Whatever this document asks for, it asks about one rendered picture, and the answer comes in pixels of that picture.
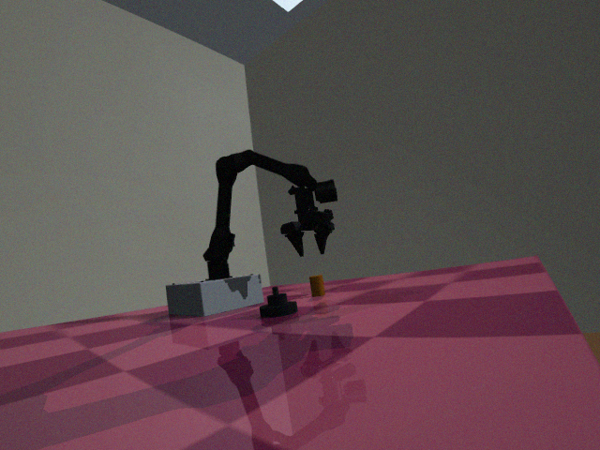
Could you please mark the orange cylinder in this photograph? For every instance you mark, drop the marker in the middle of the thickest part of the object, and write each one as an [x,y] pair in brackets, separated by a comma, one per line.
[317,286]

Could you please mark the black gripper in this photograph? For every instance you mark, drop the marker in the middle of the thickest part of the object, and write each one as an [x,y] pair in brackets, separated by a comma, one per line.
[293,229]

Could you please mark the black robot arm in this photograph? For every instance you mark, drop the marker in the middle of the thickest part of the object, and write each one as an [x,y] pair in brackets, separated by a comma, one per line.
[227,168]

